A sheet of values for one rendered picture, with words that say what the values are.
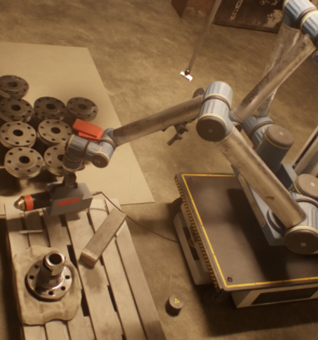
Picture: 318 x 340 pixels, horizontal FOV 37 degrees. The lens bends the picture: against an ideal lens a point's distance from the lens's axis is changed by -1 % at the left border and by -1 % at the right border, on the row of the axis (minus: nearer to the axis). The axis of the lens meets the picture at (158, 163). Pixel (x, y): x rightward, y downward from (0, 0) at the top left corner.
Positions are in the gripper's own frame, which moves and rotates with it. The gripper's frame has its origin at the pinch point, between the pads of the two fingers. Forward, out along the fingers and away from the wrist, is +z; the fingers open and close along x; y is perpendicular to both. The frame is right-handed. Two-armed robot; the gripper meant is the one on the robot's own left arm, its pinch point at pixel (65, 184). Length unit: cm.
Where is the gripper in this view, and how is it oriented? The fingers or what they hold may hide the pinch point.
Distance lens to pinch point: 302.3
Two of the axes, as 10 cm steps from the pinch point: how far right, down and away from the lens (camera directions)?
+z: -3.1, 6.9, 6.5
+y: -8.3, 1.4, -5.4
